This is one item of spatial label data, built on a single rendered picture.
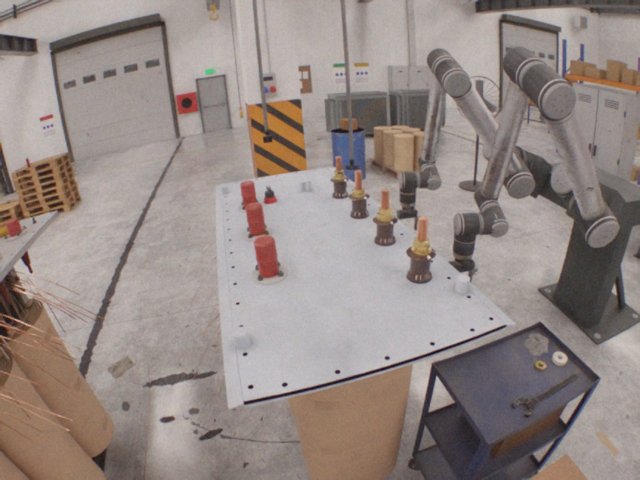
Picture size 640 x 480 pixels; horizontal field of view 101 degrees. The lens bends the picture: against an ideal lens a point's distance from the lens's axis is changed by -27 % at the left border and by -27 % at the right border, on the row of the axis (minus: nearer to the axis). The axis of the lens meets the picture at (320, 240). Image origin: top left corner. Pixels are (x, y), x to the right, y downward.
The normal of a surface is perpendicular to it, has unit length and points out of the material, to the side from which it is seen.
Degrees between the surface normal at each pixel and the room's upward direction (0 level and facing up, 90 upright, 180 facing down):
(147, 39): 90
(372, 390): 90
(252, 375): 0
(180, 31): 90
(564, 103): 111
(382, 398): 90
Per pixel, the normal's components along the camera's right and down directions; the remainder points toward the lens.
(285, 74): 0.26, 0.42
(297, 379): -0.07, -0.89
